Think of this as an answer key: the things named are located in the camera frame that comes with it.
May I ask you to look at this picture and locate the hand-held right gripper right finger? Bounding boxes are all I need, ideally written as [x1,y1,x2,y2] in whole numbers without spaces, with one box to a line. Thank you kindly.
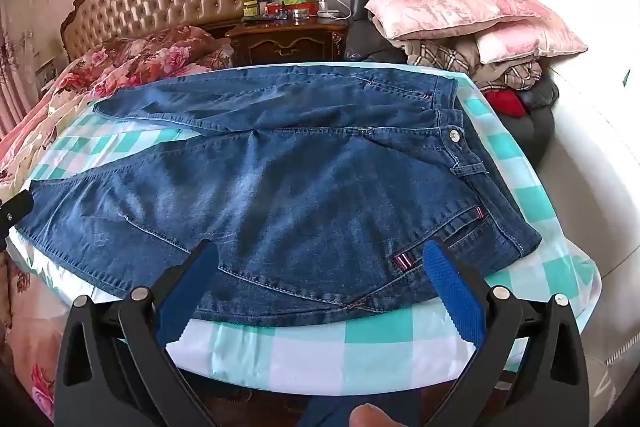
[422,238,591,427]

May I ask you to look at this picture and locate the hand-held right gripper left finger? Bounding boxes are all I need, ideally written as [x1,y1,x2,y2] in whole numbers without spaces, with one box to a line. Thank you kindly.
[54,238,236,427]

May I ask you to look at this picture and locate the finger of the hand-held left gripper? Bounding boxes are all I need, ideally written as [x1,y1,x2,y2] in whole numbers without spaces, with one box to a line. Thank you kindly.
[0,189,35,253]

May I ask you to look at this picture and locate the blue denim pants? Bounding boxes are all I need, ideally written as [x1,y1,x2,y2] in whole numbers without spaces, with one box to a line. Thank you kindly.
[17,66,543,327]

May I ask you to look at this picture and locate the person's right hand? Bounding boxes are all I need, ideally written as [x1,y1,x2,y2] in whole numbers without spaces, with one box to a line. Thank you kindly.
[349,403,403,427]

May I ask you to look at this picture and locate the teal white checked cloth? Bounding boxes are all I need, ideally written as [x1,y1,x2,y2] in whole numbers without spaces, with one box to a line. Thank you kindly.
[7,66,603,395]

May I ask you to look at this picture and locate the pink curtain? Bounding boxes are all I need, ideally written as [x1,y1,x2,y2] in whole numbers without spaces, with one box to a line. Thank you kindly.
[0,0,66,138]

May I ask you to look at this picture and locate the dark grey cloth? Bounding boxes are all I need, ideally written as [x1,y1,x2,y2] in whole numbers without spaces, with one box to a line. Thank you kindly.
[520,79,560,158]

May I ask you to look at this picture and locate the red garment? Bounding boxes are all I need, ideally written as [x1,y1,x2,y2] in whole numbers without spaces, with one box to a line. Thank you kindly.
[485,89,528,118]

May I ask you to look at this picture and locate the floral quilt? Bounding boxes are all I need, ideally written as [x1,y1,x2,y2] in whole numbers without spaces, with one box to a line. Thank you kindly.
[0,26,236,423]

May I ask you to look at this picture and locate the beige plaid blanket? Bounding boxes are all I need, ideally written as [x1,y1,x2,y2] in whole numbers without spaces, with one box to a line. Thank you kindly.
[385,38,543,90]

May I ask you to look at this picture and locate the small pink floral pillow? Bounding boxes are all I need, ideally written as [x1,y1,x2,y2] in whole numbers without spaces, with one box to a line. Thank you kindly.
[475,19,588,64]

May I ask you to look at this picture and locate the dark wooden nightstand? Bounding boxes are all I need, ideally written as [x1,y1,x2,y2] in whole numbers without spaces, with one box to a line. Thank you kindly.
[200,16,349,68]

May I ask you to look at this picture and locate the large pink floral pillow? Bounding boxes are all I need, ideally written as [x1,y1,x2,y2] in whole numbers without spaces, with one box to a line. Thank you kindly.
[365,0,571,42]

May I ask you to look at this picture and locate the black leather armchair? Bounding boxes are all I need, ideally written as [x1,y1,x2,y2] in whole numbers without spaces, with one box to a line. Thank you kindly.
[345,0,481,68]

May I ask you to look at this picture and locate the white charger with cable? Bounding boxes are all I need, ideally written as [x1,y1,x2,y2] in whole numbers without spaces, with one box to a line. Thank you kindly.
[317,0,351,20]

